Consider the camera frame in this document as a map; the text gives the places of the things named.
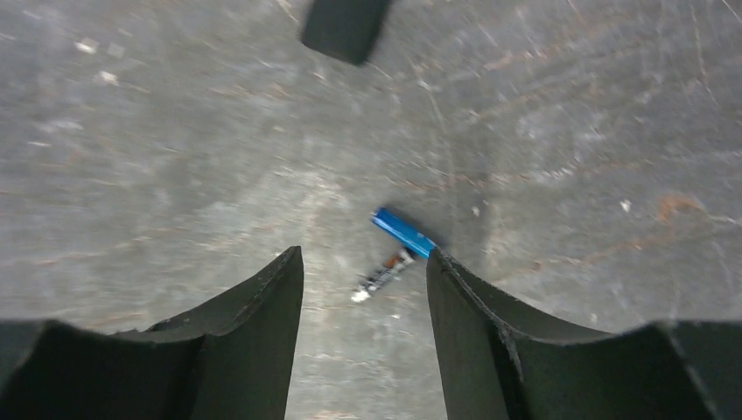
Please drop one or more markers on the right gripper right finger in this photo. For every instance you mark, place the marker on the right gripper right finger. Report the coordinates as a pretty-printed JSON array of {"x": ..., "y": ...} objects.
[{"x": 500, "y": 358}]

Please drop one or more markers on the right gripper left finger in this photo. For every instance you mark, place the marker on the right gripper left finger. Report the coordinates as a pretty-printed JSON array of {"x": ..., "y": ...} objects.
[{"x": 228, "y": 358}]

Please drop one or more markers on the black orange battery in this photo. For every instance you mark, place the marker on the black orange battery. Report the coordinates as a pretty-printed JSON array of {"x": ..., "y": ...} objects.
[{"x": 386, "y": 272}]

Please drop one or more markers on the blue battery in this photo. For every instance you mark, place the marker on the blue battery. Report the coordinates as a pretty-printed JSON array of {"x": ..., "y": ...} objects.
[{"x": 410, "y": 237}]

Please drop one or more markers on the black remote control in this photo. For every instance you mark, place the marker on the black remote control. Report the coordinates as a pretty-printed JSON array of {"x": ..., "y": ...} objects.
[{"x": 345, "y": 30}]

